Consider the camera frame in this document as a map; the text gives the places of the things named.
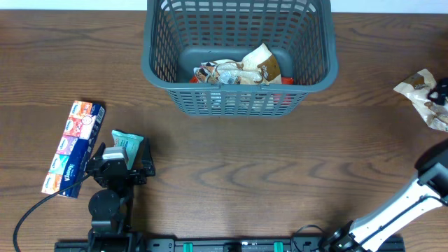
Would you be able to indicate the mint green wipes pack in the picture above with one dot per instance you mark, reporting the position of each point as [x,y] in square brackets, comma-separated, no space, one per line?
[130,142]

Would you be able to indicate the beige grain bag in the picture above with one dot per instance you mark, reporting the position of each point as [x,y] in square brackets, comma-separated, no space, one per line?
[417,88]
[226,71]

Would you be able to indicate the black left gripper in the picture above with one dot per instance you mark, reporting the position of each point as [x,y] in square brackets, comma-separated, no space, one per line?
[140,178]

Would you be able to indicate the grey plastic slotted basket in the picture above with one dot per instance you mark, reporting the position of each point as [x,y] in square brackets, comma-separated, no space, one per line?
[183,39]

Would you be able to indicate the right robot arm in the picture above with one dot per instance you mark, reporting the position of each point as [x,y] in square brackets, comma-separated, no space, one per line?
[426,191]

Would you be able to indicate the beige rice bag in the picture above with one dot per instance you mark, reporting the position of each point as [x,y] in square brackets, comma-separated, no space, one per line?
[263,60]

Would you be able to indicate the Kleenex tissue multipack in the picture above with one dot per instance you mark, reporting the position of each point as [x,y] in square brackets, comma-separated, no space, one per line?
[74,149]

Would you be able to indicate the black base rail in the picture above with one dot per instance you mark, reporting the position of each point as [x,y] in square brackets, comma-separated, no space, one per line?
[307,244]

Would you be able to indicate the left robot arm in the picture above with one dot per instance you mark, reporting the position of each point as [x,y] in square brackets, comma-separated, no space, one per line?
[111,207]

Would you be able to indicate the orange and tan cracker pack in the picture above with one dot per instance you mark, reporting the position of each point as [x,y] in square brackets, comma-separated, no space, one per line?
[287,81]

